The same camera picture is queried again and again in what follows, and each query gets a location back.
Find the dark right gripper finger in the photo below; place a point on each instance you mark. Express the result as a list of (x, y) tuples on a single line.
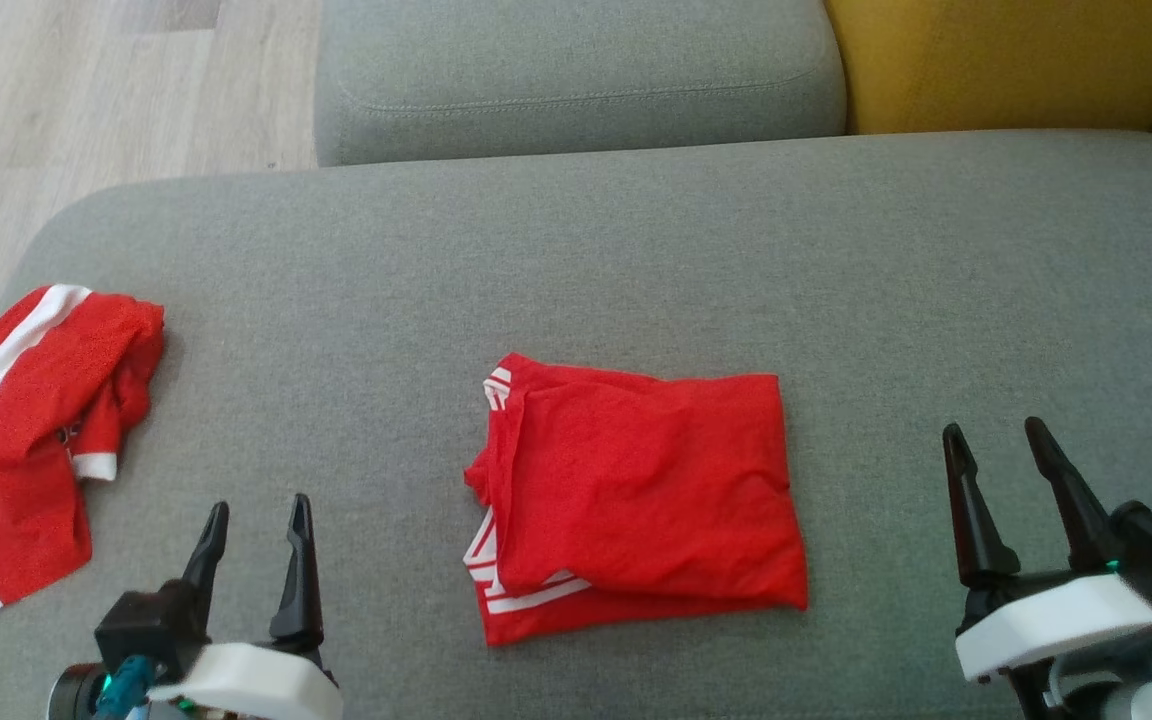
[(976, 520), (1071, 510)]

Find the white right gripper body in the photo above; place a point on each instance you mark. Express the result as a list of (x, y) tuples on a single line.
[(1046, 625)]

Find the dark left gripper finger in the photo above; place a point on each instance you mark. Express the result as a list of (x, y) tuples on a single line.
[(301, 580), (208, 550)]

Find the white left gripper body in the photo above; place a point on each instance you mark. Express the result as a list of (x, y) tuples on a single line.
[(256, 685)]

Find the red shorts with white stripe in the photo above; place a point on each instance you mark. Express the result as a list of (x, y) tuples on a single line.
[(26, 420)]

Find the red jersey with striped trim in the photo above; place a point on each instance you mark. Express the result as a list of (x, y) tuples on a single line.
[(636, 480)]

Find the grey sofa seat cushion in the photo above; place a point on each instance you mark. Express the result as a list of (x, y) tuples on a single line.
[(636, 260)]

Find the yellow sofa cushion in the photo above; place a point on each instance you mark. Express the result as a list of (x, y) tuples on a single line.
[(1016, 60)]

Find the grey sofa back cushion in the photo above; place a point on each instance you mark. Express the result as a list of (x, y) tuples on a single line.
[(576, 70)]

